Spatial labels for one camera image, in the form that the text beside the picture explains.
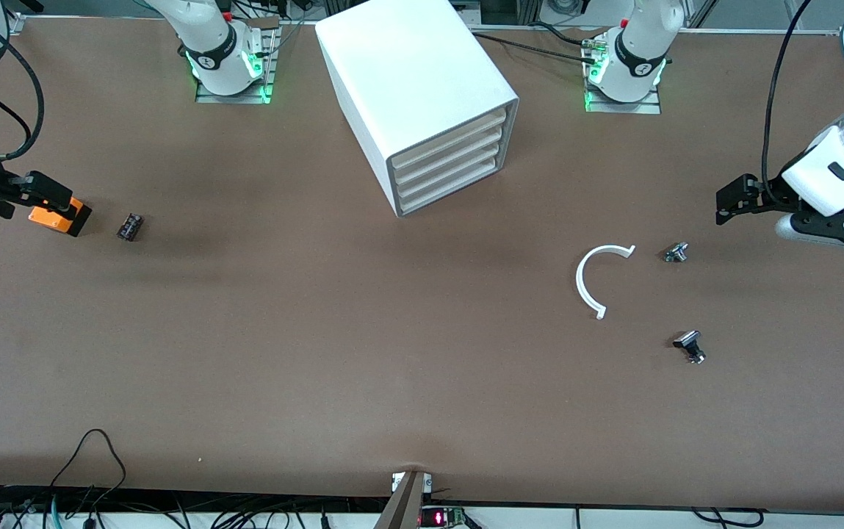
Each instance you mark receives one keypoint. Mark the small push button switch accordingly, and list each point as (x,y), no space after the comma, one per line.
(130,227)

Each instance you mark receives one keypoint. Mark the grey camera stand post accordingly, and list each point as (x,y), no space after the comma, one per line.
(401,507)

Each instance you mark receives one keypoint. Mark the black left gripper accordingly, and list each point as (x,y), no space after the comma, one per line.
(769,195)

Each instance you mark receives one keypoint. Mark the white clamp bracket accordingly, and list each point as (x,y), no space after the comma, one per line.
(395,481)

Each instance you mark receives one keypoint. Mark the black square push button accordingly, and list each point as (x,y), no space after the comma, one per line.
(688,340)

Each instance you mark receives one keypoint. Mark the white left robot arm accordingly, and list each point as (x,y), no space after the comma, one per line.
(814,180)

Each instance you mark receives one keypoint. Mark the small device with red display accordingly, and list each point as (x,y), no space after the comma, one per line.
(440,518)

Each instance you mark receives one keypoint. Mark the orange and black block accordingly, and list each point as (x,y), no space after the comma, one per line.
(51,220)

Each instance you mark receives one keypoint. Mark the aluminium frame rail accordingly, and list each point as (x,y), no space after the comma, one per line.
(759,31)

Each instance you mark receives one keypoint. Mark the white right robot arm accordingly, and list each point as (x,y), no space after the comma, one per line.
(216,44)

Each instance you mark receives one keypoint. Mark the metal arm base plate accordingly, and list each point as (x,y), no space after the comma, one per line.
(234,98)
(624,108)

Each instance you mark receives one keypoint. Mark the small chrome metal fitting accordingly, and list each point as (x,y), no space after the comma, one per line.
(676,253)

